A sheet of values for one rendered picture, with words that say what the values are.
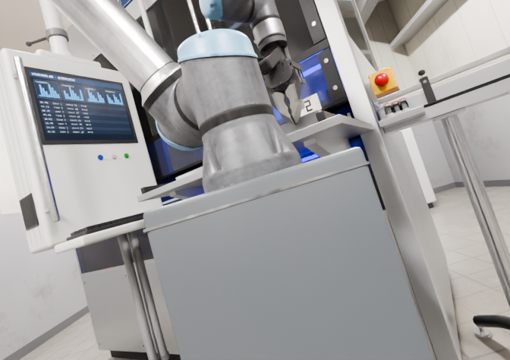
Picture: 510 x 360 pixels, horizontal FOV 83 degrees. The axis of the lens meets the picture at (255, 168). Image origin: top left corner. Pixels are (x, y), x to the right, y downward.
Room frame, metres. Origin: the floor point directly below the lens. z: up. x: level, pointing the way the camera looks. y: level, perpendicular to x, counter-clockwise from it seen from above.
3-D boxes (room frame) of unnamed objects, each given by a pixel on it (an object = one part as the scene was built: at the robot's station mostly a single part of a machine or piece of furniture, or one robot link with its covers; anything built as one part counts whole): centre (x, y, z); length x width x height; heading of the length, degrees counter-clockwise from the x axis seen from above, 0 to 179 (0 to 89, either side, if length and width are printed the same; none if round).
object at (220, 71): (0.44, 0.01, 0.96); 0.13 x 0.12 x 0.14; 34
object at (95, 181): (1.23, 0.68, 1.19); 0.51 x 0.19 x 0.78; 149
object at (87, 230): (1.08, 0.50, 0.82); 0.40 x 0.14 x 0.02; 147
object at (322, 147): (0.83, -0.23, 0.79); 0.34 x 0.03 x 0.13; 149
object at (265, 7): (0.68, -0.13, 1.21); 0.09 x 0.08 x 0.11; 124
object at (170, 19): (1.31, 0.20, 1.50); 0.47 x 0.01 x 0.59; 59
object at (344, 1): (1.35, -0.66, 1.50); 0.85 x 0.01 x 0.59; 149
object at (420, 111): (0.94, -0.51, 0.87); 0.14 x 0.13 x 0.02; 149
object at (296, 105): (0.68, -0.15, 0.95); 0.06 x 0.03 x 0.09; 149
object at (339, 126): (0.97, -0.02, 0.87); 0.70 x 0.48 x 0.02; 59
